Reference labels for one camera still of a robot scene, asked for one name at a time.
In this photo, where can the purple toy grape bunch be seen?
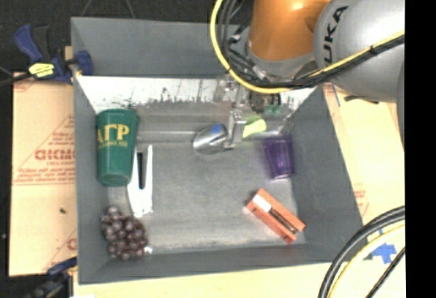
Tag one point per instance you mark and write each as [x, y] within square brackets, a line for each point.
[124, 235]

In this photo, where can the orange flat box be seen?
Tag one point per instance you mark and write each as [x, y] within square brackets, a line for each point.
[277, 216]

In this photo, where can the green cup with yellow letters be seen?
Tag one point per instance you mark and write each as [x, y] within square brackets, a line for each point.
[116, 153]

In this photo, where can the grey metal bin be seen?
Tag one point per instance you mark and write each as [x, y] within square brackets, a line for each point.
[204, 194]

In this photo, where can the brown cardboard board, red print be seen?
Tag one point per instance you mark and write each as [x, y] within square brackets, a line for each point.
[41, 126]

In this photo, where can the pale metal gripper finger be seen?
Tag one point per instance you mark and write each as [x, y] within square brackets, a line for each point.
[235, 134]
[236, 116]

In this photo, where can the shiny metal scoop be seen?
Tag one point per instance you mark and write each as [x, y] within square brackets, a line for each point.
[207, 141]

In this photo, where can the yellow-green toy fruit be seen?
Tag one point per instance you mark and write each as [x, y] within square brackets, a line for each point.
[255, 127]

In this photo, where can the clear purple cup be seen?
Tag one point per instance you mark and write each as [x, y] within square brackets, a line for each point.
[279, 157]

